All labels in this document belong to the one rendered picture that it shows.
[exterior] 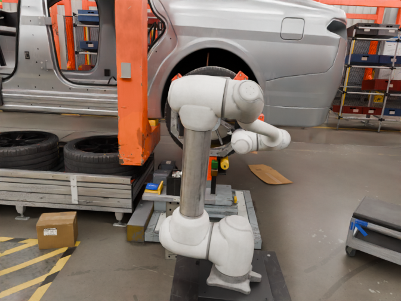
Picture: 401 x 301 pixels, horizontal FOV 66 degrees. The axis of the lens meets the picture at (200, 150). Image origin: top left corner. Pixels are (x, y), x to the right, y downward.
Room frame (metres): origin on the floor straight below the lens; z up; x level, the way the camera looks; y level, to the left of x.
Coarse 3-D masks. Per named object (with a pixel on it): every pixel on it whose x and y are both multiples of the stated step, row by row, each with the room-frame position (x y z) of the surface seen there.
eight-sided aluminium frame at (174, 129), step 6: (228, 78) 2.08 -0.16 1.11; (174, 114) 2.09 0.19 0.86; (174, 120) 2.09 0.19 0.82; (174, 126) 2.09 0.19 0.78; (174, 132) 2.09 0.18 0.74; (228, 144) 2.12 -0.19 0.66; (210, 150) 2.08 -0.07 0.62; (216, 150) 2.08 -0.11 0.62; (222, 150) 2.09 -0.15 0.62; (228, 150) 2.08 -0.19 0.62
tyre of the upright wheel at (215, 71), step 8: (192, 72) 2.17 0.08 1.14; (200, 72) 2.17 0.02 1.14; (208, 72) 2.17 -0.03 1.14; (216, 72) 2.17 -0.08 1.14; (224, 72) 2.16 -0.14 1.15; (232, 72) 2.17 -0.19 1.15; (168, 104) 2.18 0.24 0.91; (168, 112) 2.18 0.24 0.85; (168, 120) 2.18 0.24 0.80; (168, 128) 2.18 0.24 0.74; (232, 152) 2.16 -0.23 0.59
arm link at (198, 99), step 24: (168, 96) 1.06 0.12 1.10; (192, 96) 1.02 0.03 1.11; (216, 96) 1.01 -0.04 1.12; (192, 120) 1.03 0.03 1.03; (216, 120) 1.06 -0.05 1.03; (192, 144) 1.06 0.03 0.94; (192, 168) 1.07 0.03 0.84; (192, 192) 1.09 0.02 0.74; (192, 216) 1.10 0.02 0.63; (168, 240) 1.11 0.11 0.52; (192, 240) 1.09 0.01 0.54
